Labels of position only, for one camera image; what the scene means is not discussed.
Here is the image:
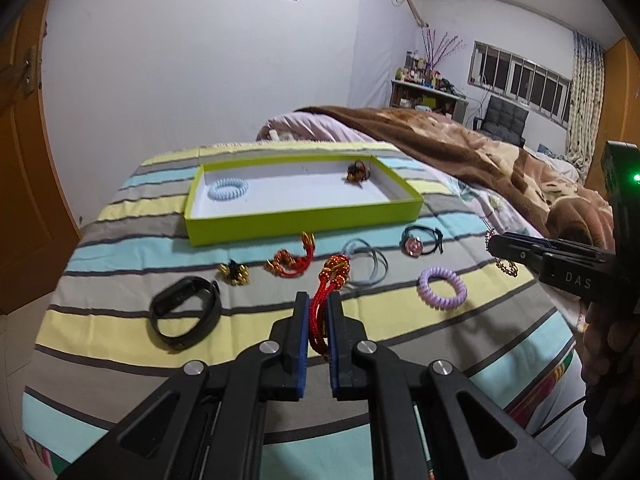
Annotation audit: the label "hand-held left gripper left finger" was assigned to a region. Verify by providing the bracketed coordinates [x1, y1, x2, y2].
[57, 291, 311, 480]

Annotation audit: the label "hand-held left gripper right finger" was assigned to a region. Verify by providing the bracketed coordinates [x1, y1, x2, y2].
[326, 291, 576, 480]

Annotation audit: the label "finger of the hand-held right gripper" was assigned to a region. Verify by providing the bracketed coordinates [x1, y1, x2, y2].
[487, 235, 622, 306]
[502, 232, 616, 261]

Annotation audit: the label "red cord bracelet gold beads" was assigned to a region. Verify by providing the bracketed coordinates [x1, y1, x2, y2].
[309, 255, 351, 361]
[265, 232, 316, 279]

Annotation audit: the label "gold chain bracelet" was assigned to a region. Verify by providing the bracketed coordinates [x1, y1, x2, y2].
[484, 230, 518, 277]

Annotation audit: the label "grey elastic hair tie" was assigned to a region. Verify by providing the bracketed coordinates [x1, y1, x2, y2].
[349, 246, 390, 288]

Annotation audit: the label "black fitness band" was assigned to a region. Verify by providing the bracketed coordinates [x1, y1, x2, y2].
[150, 276, 223, 351]

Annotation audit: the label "black hair tie gold bells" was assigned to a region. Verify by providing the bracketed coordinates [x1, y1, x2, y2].
[217, 259, 250, 288]

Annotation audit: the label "light blue elastic hair tie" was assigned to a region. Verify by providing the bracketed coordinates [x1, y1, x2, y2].
[342, 238, 377, 263]

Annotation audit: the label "purple spiral hair tie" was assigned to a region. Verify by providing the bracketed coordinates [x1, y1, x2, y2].
[418, 266, 468, 309]

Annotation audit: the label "black hair tie pink charm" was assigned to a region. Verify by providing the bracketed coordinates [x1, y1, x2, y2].
[400, 225, 445, 258]

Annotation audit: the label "green cardboard box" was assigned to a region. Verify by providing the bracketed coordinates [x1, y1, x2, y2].
[185, 155, 425, 247]

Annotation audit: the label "person's right hand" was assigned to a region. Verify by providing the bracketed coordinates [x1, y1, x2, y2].
[580, 304, 640, 387]

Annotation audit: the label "white blue bedding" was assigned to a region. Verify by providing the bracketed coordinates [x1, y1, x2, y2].
[536, 144, 581, 177]

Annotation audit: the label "orange wooden wardrobe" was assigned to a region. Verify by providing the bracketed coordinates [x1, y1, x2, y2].
[585, 37, 640, 196]

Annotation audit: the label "patterned curtain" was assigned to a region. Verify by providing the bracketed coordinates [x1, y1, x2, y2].
[565, 30, 606, 181]

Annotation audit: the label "black chair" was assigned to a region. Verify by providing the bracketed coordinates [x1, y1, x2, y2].
[472, 95, 530, 147]

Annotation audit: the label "brown patterned blanket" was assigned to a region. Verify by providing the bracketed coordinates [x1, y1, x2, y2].
[295, 105, 613, 256]

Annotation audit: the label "barred window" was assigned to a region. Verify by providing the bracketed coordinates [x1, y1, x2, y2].
[467, 40, 572, 126]

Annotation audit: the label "striped bed sheet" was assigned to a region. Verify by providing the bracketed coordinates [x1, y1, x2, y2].
[22, 140, 581, 480]

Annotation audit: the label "wooden shelf unit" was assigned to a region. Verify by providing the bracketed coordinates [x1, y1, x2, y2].
[390, 79, 468, 123]

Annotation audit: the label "pink quilt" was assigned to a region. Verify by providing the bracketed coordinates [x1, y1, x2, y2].
[256, 111, 396, 146]

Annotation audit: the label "row of bottles and jars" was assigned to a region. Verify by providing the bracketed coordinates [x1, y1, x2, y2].
[395, 50, 453, 91]

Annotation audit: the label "purple flower branches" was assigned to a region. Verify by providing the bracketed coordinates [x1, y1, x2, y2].
[420, 27, 466, 73]

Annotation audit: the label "wooden door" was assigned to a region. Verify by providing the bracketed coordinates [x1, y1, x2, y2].
[0, 0, 83, 316]

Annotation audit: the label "metal door latch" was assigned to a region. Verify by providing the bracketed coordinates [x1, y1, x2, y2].
[22, 47, 41, 92]

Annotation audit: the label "black cable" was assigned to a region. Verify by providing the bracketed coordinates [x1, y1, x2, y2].
[530, 395, 588, 436]

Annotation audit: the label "brown beaded hair tie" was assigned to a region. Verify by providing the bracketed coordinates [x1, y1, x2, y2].
[346, 158, 371, 184]

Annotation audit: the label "light blue spiral hair tie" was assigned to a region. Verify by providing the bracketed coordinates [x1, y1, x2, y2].
[207, 177, 249, 202]

